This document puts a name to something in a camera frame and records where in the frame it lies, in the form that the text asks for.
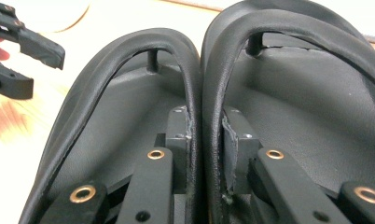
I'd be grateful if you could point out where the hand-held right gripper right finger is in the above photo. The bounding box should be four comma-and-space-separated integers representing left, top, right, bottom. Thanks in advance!
222, 106, 354, 224

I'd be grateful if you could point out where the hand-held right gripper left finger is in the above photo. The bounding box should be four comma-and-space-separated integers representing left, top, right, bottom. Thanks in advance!
115, 105, 191, 224

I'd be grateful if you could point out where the black slipper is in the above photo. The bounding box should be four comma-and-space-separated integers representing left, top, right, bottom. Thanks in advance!
201, 0, 375, 224
19, 27, 205, 224

